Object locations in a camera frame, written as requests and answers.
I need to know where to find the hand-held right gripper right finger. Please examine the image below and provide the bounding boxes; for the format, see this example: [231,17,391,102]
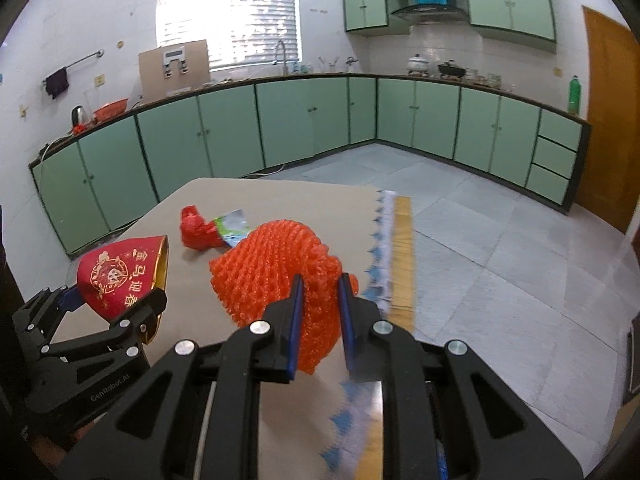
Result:
[337,274,585,480]

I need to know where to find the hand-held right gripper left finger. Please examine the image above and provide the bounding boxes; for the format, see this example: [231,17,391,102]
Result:
[59,274,304,480]

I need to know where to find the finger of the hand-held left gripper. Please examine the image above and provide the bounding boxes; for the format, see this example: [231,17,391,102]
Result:
[37,290,168,361]
[14,285,82,347]

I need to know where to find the orange foam fruit net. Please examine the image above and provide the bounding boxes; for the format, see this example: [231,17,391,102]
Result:
[207,219,360,375]

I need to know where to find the person's left hand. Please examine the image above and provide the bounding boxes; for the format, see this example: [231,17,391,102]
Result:
[30,417,103,476]

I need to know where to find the wooden table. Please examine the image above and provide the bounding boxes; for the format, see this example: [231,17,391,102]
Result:
[357,195,416,480]

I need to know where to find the green and white wrapper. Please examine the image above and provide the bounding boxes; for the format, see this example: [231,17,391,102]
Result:
[212,209,252,249]

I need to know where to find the red plastic basin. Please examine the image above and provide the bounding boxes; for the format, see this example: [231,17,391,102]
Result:
[93,98,130,122]

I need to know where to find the green base cabinets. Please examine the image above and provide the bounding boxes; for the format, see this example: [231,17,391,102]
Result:
[28,72,588,260]

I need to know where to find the dark towel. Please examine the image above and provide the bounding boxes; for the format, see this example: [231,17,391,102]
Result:
[45,67,70,100]

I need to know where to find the cardboard box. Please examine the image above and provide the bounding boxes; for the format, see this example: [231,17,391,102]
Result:
[138,40,211,98]

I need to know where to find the steel kitchen faucet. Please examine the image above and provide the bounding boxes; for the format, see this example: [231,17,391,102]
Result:
[272,40,291,77]

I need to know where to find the window with white blinds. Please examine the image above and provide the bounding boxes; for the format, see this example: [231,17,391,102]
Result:
[156,0,303,73]

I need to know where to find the green bottle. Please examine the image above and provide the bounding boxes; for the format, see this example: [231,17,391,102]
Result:
[567,75,583,115]

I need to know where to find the black range hood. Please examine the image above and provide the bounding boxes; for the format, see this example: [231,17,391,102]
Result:
[390,4,468,23]

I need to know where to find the brown wooden door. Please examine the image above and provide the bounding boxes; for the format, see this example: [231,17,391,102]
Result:
[581,5,640,233]

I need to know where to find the metal towel rail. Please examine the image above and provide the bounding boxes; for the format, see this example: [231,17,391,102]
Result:
[42,49,106,86]

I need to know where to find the green wall cabinets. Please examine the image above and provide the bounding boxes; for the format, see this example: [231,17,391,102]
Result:
[340,0,558,53]

